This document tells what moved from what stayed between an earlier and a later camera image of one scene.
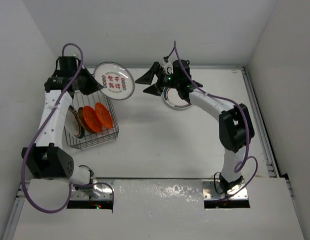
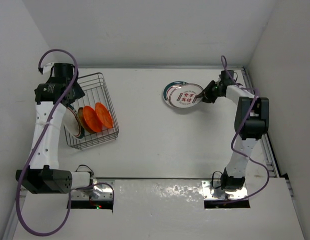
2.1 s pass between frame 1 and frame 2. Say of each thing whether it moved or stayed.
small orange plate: stayed
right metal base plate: stayed
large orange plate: stayed
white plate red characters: moved
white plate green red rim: stayed
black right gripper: moved
